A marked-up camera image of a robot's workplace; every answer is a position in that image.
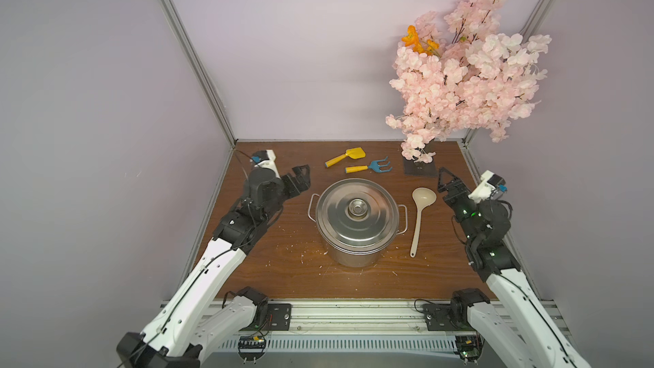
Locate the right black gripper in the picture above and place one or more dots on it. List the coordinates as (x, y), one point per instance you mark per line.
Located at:
(457, 194)

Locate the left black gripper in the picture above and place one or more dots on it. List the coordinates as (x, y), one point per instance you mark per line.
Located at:
(291, 184)

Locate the beige plastic ladle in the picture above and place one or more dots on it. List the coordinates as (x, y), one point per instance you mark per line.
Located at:
(423, 197)

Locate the stainless steel pot lid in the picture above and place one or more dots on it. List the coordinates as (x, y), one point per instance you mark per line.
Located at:
(356, 214)

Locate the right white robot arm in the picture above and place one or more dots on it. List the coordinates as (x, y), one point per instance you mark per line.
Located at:
(533, 340)

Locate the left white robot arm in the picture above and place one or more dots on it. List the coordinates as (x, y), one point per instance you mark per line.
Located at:
(179, 336)

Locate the yellow toy shovel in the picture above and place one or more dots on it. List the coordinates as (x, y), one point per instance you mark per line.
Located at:
(353, 153)

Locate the blue yellow toy rake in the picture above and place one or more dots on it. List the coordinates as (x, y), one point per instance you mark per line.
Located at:
(378, 166)

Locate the pink artificial blossom tree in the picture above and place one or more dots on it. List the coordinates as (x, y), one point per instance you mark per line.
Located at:
(480, 79)

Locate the right circuit board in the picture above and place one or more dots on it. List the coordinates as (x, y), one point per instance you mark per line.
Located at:
(469, 348)

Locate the circuit board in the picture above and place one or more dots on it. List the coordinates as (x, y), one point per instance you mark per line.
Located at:
(469, 348)
(251, 348)

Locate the left circuit board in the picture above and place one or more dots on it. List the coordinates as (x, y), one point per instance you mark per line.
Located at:
(251, 348)

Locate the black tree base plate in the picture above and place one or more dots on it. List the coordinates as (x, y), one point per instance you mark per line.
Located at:
(420, 169)

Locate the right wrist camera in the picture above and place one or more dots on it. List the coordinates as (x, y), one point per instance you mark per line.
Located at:
(491, 186)

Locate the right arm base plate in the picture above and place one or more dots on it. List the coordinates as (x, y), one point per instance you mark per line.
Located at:
(439, 317)

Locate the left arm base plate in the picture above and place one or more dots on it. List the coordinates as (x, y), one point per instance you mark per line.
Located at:
(271, 317)

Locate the aluminium rail frame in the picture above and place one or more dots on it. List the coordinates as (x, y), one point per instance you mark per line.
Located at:
(356, 326)

